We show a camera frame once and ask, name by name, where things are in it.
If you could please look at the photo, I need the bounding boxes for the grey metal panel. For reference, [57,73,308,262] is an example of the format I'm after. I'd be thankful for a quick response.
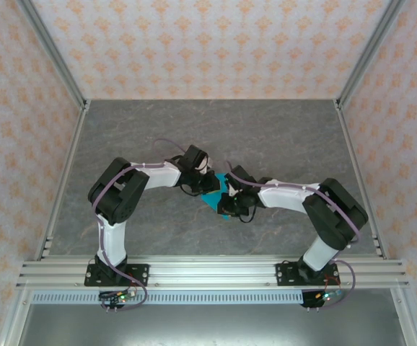
[17,304,411,346]

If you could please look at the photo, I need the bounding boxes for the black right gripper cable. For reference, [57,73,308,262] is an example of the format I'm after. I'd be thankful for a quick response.
[239,207,258,223]

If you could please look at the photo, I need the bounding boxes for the aluminium mounting rail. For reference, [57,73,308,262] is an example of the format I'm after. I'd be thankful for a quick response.
[16,256,411,289]

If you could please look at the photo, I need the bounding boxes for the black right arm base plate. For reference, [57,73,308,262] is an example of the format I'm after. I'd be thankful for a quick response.
[275,262,341,288]

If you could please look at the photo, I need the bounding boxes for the slotted grey cable duct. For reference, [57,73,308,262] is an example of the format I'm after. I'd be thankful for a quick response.
[30,290,305,306]

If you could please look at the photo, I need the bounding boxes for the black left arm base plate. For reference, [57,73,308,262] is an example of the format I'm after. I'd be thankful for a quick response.
[84,263,150,288]

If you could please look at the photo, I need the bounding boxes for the aluminium table side rail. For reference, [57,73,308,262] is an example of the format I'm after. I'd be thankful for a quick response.
[334,102,388,260]
[35,104,90,260]

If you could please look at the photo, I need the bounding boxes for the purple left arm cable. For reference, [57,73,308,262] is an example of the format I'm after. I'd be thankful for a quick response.
[92,138,190,314]

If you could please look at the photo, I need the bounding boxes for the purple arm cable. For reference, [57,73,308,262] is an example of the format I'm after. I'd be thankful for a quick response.
[226,160,361,311]
[92,138,190,314]

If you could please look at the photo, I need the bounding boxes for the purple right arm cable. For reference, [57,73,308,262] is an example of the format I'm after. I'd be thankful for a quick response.
[226,160,361,311]

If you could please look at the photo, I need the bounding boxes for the aluminium frame post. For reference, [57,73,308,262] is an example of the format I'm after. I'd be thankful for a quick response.
[334,0,406,109]
[15,0,89,111]

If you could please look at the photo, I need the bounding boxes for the aluminium lower frame rail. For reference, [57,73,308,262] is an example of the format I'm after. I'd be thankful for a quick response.
[388,288,417,346]
[0,288,32,346]

